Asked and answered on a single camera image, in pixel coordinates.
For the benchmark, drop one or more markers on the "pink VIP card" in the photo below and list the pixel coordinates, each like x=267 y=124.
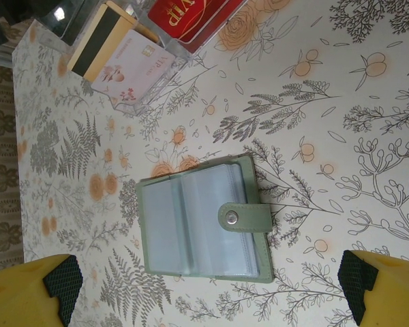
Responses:
x=136 y=68

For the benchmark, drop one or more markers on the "orange card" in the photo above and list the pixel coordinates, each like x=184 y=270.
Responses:
x=148 y=33

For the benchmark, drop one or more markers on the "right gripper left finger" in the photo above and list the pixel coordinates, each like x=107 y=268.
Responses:
x=17 y=296

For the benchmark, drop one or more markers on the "beige card with dark stripe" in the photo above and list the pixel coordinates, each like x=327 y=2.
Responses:
x=105 y=37

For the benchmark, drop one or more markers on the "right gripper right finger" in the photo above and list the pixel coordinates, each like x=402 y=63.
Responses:
x=398 y=293

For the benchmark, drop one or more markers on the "green card holder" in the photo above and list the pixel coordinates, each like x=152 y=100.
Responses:
x=163 y=221

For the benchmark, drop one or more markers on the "red VIP card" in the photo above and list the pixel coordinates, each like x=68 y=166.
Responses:
x=191 y=49
x=191 y=17

